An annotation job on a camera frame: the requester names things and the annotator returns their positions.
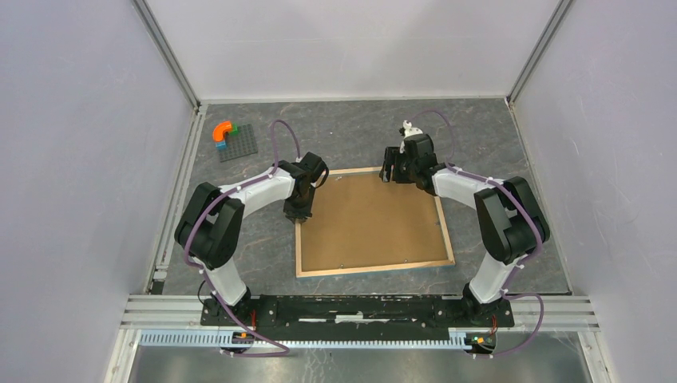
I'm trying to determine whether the light wooden picture frame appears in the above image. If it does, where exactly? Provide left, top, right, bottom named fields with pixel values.
left=294, top=166, right=457, bottom=279

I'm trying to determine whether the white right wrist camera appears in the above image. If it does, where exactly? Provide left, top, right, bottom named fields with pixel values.
left=398, top=120, right=423, bottom=153

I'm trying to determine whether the grey building block baseplate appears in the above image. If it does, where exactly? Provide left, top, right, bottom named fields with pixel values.
left=216, top=124, right=259, bottom=162

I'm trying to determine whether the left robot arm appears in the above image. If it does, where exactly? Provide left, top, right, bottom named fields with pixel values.
left=174, top=152, right=329, bottom=326

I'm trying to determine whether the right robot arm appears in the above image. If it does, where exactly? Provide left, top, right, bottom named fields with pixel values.
left=379, top=128, right=551, bottom=326

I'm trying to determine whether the aluminium rail with cable comb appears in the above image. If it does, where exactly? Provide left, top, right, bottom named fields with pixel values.
left=121, top=295, right=600, bottom=351

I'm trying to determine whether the orange curved toy block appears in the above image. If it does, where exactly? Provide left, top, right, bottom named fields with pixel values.
left=212, top=120, right=233, bottom=143

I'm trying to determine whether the brown cardboard backing board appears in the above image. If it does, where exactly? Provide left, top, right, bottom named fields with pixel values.
left=300, top=172, right=449, bottom=271

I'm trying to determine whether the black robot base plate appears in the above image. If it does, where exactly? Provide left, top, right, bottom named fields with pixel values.
left=200, top=295, right=515, bottom=342

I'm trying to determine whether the green toy block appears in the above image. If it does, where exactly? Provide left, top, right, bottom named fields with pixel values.
left=228, top=124, right=239, bottom=136

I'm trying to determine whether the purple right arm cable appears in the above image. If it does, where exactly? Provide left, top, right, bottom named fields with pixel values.
left=407, top=109, right=546, bottom=361

